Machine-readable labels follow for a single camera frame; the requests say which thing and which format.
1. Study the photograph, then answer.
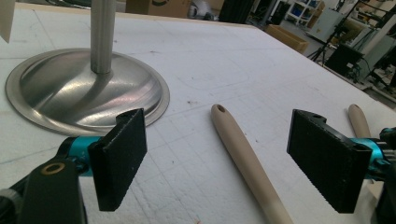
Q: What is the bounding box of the beige solid spatula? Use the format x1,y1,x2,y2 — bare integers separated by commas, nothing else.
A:
0,0,16,44

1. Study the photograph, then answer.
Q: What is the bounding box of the white foam mat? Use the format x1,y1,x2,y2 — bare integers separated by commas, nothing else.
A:
0,7,396,224

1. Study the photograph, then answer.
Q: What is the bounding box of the beige slotted spatula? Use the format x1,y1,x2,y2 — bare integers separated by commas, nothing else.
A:
347,104,372,139

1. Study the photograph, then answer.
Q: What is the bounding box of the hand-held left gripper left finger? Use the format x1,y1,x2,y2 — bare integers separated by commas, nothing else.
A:
59,107,149,213

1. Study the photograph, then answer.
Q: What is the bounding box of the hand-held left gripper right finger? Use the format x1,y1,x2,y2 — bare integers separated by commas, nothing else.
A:
286,108,386,215

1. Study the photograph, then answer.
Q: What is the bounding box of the beige skimmer spoon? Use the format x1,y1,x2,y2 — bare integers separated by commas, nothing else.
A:
210,104,295,224

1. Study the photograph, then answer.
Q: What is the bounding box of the wooden table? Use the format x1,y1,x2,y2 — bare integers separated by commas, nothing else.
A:
15,2,310,54

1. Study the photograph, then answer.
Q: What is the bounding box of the metal utensil stand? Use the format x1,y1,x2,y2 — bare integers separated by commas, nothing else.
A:
5,0,171,137

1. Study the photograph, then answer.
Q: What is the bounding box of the cardboard box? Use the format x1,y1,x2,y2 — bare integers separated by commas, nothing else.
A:
125,0,194,19

